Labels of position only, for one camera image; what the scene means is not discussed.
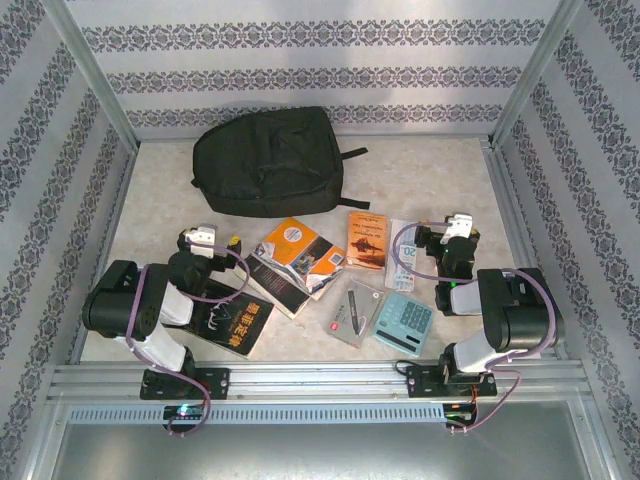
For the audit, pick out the white blue tissue pack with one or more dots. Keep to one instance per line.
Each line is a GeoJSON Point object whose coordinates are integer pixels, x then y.
{"type": "Point", "coordinates": [407, 260]}

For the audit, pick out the dark book white text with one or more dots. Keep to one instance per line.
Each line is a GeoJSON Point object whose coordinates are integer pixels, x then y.
{"type": "Point", "coordinates": [275, 290]}

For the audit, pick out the small orange sunset book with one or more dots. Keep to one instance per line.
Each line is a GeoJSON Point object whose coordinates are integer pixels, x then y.
{"type": "Point", "coordinates": [367, 240]}

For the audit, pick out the orange National Geographic book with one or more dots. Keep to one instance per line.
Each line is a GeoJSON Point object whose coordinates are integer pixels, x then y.
{"type": "Point", "coordinates": [295, 240]}

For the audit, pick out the black book orange Chinese title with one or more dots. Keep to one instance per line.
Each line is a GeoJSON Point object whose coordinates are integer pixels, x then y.
{"type": "Point", "coordinates": [240, 325]}

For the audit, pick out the light blue calculator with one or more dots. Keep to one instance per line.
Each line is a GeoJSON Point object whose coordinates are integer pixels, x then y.
{"type": "Point", "coordinates": [405, 320]}

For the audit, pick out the black backpack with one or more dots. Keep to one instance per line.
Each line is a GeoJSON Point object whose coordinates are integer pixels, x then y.
{"type": "Point", "coordinates": [265, 160]}

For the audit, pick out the pen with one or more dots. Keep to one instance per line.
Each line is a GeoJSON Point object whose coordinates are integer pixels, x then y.
{"type": "Point", "coordinates": [350, 315]}

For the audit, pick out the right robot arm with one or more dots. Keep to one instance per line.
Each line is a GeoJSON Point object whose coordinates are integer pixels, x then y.
{"type": "Point", "coordinates": [525, 320]}

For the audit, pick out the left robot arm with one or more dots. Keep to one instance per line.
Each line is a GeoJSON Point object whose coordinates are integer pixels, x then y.
{"type": "Point", "coordinates": [115, 305]}

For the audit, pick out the grey metal sheet panel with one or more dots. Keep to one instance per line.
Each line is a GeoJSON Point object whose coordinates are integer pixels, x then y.
{"type": "Point", "coordinates": [320, 450]}

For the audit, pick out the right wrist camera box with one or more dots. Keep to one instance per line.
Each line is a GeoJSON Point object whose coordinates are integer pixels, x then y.
{"type": "Point", "coordinates": [459, 225]}

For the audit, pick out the aluminium table side rail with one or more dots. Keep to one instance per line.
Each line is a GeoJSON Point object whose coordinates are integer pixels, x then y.
{"type": "Point", "coordinates": [128, 167]}
{"type": "Point", "coordinates": [497, 170]}

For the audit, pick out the aluminium wall base strip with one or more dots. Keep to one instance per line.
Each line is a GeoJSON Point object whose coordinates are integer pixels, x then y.
{"type": "Point", "coordinates": [425, 138]}

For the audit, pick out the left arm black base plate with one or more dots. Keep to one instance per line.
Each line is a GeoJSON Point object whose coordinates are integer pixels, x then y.
{"type": "Point", "coordinates": [217, 382]}

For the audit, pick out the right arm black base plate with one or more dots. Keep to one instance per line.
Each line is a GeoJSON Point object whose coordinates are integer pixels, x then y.
{"type": "Point", "coordinates": [422, 382]}

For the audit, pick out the aluminium mounting rail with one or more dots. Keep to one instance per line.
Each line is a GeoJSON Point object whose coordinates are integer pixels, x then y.
{"type": "Point", "coordinates": [320, 380]}

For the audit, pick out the aluminium frame post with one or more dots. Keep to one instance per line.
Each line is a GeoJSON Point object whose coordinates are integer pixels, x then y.
{"type": "Point", "coordinates": [95, 75]}
{"type": "Point", "coordinates": [532, 75]}

